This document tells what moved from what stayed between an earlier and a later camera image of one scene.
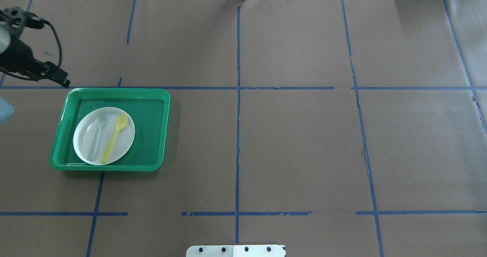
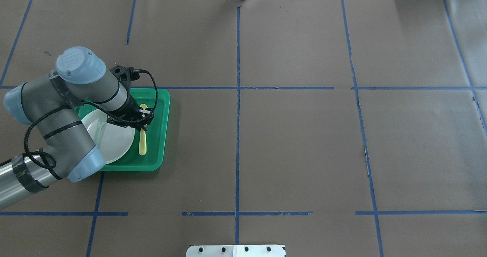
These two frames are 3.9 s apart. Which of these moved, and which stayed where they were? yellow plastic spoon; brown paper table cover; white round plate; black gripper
Moved: yellow plastic spoon; black gripper
Stayed: white round plate; brown paper table cover
